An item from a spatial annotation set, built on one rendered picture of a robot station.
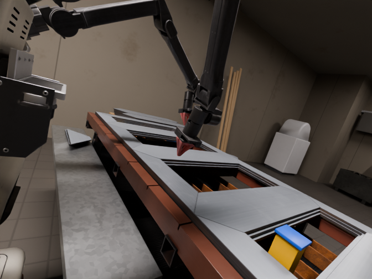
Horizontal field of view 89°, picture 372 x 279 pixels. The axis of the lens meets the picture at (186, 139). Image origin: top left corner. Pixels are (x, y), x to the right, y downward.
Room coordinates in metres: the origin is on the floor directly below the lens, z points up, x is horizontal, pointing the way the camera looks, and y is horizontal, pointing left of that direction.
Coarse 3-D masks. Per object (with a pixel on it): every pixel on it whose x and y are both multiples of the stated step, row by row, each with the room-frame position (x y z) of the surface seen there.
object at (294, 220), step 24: (120, 120) 1.40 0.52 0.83; (144, 168) 0.66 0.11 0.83; (240, 168) 1.09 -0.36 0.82; (168, 192) 0.52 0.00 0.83; (192, 216) 0.43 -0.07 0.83; (312, 216) 0.69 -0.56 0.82; (336, 216) 0.73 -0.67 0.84; (216, 240) 0.37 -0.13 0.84; (240, 264) 0.32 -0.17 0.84; (336, 264) 0.42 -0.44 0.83
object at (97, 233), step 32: (64, 128) 1.27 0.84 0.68; (64, 160) 0.82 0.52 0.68; (96, 160) 0.92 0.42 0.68; (64, 192) 0.59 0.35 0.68; (96, 192) 0.65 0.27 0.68; (64, 224) 0.46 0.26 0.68; (96, 224) 0.49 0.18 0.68; (128, 224) 0.53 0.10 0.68; (64, 256) 0.37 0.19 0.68; (96, 256) 0.39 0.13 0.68; (128, 256) 0.42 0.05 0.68
